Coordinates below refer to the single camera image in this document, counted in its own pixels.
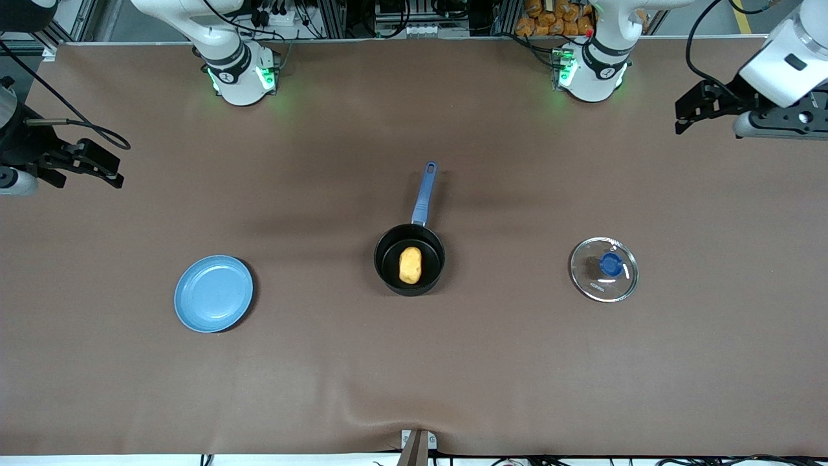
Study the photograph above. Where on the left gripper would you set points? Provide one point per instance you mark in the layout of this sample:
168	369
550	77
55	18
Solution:
725	99

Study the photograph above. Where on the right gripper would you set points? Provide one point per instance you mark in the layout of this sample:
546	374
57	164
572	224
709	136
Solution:
29	144

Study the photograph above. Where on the glass lid with blue knob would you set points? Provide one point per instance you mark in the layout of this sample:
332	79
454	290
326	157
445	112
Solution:
611	264

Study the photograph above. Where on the yellow potato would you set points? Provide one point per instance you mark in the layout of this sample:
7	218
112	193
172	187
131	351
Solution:
410	265

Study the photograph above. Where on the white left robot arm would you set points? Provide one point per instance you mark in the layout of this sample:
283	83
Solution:
605	65

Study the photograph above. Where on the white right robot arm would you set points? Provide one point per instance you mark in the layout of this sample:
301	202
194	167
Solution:
226	45

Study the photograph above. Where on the bag of orange items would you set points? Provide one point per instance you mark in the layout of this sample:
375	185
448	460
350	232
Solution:
550	22

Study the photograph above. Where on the blue round plate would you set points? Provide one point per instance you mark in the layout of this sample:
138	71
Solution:
213	294

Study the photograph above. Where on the white power strip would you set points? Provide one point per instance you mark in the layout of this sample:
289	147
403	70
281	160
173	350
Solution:
278	22

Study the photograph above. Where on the white connector strip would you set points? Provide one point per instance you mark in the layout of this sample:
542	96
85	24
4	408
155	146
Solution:
422	30

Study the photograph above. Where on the aluminium frame profile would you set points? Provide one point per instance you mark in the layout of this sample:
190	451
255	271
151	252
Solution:
71	26

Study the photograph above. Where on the aluminium frame column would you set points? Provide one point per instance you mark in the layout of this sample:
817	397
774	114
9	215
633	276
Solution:
333	16

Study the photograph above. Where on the metal table clamp bracket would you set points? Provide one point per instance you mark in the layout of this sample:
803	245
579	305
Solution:
417	450

